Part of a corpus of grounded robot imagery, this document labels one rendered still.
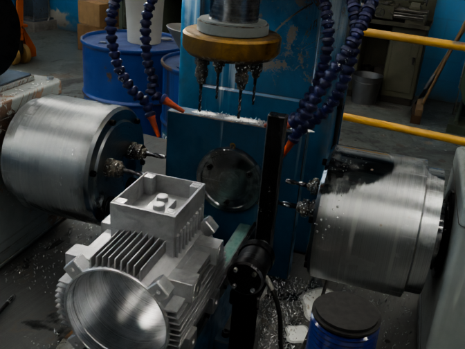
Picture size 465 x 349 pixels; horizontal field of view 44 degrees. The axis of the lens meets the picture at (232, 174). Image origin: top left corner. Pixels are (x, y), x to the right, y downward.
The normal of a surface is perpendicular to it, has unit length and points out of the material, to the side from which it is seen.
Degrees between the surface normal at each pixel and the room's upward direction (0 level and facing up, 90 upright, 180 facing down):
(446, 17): 90
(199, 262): 0
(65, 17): 90
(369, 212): 58
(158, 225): 90
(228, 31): 90
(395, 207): 51
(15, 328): 0
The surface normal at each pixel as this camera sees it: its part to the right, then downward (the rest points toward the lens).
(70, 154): -0.23, -0.11
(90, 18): -0.65, 0.26
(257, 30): 0.62, 0.36
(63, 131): -0.15, -0.41
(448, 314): -0.30, 0.36
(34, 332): 0.07, -0.91
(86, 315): 0.85, -0.32
